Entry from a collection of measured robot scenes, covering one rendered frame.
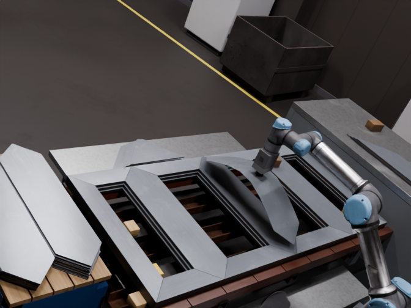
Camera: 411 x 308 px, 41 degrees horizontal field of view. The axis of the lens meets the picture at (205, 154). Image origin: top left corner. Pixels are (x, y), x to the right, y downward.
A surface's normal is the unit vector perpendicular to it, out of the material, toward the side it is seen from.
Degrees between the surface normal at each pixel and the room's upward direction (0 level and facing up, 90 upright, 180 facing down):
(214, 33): 90
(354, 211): 81
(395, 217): 90
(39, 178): 0
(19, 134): 0
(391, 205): 90
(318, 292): 0
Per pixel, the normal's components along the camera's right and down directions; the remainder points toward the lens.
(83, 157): 0.33, -0.80
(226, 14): -0.65, 0.19
